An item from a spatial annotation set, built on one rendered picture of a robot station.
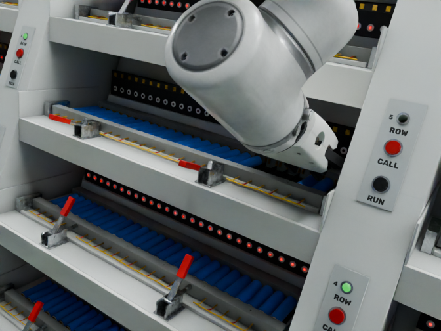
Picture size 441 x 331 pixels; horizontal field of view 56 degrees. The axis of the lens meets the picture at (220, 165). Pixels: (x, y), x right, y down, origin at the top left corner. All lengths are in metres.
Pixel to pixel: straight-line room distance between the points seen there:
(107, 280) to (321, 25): 0.51
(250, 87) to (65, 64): 0.64
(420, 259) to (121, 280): 0.44
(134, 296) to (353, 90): 0.43
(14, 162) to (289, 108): 0.63
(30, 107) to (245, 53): 0.63
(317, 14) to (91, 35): 0.51
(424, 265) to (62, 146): 0.59
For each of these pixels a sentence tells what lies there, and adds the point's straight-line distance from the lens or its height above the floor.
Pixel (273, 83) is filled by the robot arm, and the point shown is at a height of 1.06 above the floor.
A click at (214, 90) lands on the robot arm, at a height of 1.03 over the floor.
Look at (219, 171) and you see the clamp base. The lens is 0.60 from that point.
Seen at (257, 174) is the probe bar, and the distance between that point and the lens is 0.59.
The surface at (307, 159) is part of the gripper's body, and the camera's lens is 0.48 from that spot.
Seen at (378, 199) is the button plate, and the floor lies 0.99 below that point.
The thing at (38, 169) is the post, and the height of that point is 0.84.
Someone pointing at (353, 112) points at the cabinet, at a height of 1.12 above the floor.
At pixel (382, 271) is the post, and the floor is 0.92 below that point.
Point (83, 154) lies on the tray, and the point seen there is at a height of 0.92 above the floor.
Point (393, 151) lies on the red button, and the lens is 0.50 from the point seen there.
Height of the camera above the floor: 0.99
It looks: 2 degrees down
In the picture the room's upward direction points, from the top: 18 degrees clockwise
